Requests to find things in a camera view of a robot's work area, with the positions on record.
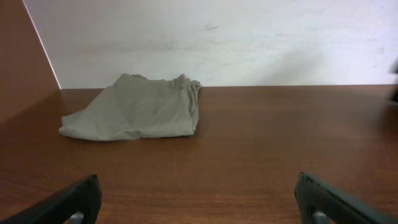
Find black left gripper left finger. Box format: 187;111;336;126
1;174;102;224

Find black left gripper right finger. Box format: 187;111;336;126
295;172;397;224

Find black shorts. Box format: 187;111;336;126
389;59;398;104

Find wooden side panel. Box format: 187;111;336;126
1;0;60;123

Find folded khaki shorts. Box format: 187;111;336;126
58;74;201;141

